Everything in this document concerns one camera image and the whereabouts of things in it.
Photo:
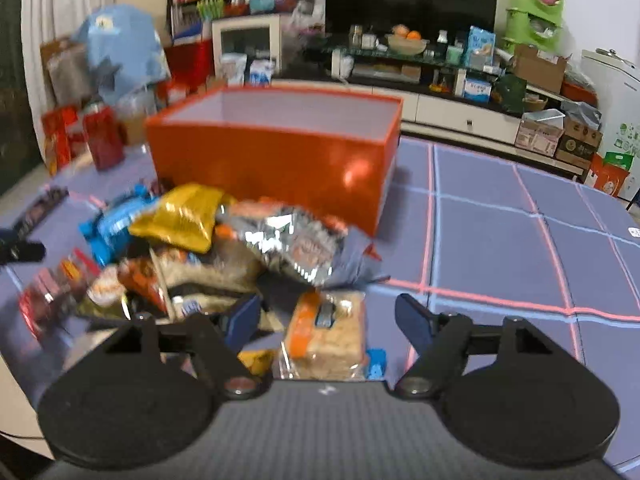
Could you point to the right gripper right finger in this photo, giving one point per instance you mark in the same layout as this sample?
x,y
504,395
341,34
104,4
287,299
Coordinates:
x,y
443,344

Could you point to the silver orange snack bag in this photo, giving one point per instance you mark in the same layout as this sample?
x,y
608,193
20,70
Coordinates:
x,y
322,252

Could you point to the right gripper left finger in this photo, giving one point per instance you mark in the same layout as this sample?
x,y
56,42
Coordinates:
x,y
214,341

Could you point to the blue cookie packet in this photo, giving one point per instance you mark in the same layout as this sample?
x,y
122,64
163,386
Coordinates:
x,y
107,233

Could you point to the white TV cabinet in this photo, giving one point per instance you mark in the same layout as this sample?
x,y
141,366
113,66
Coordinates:
x,y
453,122

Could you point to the red soda can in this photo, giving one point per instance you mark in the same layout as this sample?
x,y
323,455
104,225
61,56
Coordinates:
x,y
101,130

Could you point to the fruit bowl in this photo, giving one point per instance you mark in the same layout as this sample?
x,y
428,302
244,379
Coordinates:
x,y
404,41

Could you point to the orange cracker pack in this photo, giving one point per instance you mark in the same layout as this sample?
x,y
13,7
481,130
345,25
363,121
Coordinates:
x,y
326,338

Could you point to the blue shark cloth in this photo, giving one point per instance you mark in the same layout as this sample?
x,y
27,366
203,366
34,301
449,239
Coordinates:
x,y
123,51

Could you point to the white side cabinet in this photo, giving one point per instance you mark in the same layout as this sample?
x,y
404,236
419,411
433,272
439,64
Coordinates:
x,y
257,36

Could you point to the cardboard box on cabinet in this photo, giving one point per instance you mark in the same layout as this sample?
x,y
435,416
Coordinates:
x,y
540,68

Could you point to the orange storage box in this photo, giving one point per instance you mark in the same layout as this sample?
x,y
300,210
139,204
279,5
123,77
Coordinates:
x,y
332,152

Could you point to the yellow chip bag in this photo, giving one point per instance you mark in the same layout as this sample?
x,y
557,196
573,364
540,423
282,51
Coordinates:
x,y
184,217

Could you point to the green stacked storage bins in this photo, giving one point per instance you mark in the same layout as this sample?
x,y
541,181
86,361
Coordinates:
x,y
535,23

